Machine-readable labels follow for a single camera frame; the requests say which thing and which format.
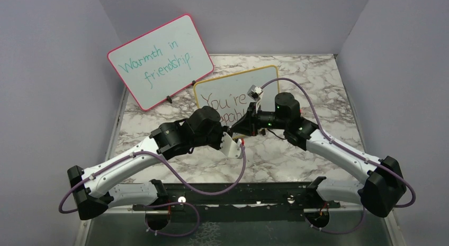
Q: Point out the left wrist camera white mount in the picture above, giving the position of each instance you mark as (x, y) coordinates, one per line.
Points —
(231, 148)

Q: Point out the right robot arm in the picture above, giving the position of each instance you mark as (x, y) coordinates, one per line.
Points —
(379, 182)

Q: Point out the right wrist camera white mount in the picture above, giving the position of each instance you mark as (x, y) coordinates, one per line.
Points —
(256, 94)

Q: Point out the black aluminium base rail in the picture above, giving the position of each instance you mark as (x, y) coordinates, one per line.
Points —
(293, 202)

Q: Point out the yellow framed whiteboard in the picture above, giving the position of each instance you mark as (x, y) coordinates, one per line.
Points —
(228, 94)

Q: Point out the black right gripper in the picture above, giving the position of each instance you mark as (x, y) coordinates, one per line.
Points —
(249, 125)

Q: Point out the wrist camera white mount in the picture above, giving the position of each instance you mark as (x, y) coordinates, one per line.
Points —
(256, 94)
(231, 148)

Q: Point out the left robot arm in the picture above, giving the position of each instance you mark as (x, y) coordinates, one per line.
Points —
(96, 189)

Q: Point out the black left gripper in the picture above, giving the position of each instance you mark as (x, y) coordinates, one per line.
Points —
(221, 129)

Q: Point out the pink framed whiteboard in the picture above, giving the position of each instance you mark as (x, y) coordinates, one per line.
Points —
(162, 62)

